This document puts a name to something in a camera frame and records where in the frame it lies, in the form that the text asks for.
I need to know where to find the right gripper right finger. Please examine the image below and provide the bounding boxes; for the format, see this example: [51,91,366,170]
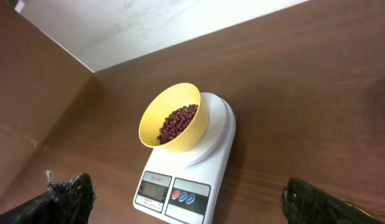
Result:
[280,177,383,224]

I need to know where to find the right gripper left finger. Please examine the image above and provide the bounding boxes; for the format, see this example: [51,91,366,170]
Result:
[0,170,97,224]

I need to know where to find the yellow measuring scoop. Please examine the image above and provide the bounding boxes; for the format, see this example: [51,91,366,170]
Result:
[345,202,374,218]

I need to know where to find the white digital kitchen scale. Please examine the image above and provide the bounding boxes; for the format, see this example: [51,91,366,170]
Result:
[133,93,236,223]

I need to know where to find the red beans in bowl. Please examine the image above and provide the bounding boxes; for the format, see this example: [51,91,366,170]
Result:
[157,104,198,144]

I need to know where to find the yellow plastic bowl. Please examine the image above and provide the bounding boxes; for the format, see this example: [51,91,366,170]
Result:
[139,83,209,152]

